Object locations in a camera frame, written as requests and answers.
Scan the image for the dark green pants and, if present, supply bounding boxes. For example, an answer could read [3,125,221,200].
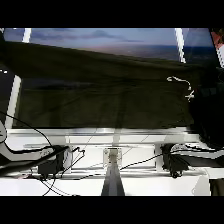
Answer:
[0,39,216,130]

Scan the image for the black cable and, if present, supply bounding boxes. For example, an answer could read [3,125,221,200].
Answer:
[0,110,56,149]
[119,153,165,171]

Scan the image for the silver frame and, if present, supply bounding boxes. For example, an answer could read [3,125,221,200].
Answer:
[0,126,224,197]

